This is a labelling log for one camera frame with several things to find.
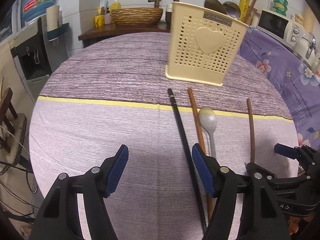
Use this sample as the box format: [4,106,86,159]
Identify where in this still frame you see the person's right hand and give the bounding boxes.
[287,215,300,234]

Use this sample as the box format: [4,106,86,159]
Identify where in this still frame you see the wooden counter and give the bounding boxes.
[78,21,173,48]

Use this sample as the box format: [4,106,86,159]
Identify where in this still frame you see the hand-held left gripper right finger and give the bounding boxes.
[192,143,292,240]

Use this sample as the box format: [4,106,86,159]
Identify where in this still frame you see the purple floral cloth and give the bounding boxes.
[236,26,320,151]

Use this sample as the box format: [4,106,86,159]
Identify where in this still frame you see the round basin bowl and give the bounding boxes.
[111,7,164,26]

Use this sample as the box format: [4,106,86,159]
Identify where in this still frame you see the water dispenser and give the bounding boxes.
[9,17,52,86]

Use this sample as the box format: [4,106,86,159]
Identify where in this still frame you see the yellow printed roll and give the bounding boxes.
[238,0,251,22]

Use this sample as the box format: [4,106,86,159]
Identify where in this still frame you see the small silver spoon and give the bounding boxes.
[199,106,217,159]

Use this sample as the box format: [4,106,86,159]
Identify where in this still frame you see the dark cables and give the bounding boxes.
[0,152,38,222]

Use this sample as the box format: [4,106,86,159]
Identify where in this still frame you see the white paper cup stack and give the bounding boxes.
[46,5,61,28]

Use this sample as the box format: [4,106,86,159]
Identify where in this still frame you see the metal spoon with wooden handle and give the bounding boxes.
[222,2,242,21]

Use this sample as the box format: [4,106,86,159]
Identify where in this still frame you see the cream perforated utensil holder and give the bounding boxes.
[165,1,250,87]

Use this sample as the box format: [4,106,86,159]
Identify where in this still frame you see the white microwave oven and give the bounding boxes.
[257,9,305,46]

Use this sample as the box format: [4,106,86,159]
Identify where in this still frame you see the black chopstick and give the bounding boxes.
[168,88,208,228]

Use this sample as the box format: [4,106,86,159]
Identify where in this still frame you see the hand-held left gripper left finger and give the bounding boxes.
[32,144,129,240]

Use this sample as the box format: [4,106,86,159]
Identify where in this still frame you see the white electric kettle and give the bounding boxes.
[294,31,320,66]

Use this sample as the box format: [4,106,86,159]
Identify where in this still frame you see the wooden chair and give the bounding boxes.
[0,87,28,156]

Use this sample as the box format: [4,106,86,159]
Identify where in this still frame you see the teal cup holder tray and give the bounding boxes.
[47,23,70,42]

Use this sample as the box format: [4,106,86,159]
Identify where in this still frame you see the stacked green cans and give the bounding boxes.
[272,0,290,13]

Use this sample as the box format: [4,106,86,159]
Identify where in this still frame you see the metal spoon with patterned handle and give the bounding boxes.
[204,0,226,15]

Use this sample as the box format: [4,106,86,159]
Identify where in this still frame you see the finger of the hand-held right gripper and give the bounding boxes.
[274,143,320,178]
[246,162,308,184]

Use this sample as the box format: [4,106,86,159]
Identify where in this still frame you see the brown and white jar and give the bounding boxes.
[165,4,174,29]

